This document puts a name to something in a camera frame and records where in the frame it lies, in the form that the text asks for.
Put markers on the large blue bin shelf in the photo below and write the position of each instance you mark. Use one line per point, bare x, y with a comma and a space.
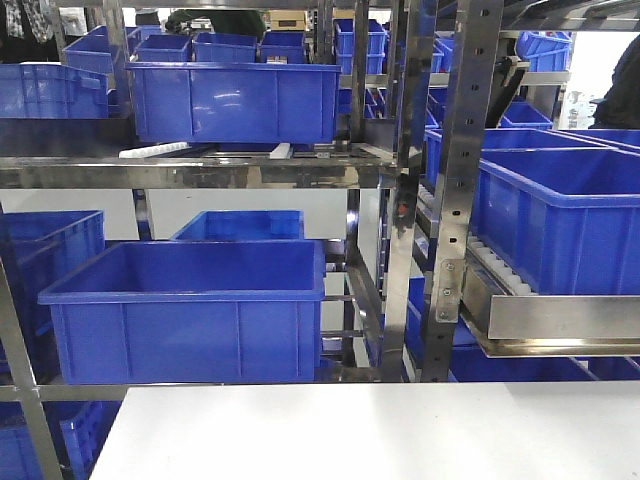
565, 221
209, 102

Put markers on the blue bin far left lower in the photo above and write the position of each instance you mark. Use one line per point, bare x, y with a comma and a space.
47, 245

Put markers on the large blue bin lower left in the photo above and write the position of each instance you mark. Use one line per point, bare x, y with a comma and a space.
191, 312

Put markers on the steel shelf rack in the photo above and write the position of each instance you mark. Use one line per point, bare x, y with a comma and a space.
143, 175
538, 325

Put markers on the steel shelf rack right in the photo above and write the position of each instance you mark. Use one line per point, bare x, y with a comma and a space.
538, 325

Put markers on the blue bin behind lower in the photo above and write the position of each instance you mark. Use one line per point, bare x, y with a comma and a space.
240, 225

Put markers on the steel shelf rack left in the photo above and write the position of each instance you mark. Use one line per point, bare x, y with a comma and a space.
143, 175

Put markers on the large blue bin upper shelf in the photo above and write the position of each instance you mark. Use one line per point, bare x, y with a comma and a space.
209, 102

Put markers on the blue crate far left upper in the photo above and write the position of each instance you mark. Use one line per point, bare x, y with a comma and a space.
52, 91

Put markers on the large blue bin right shelf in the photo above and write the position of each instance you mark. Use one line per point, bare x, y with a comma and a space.
565, 221

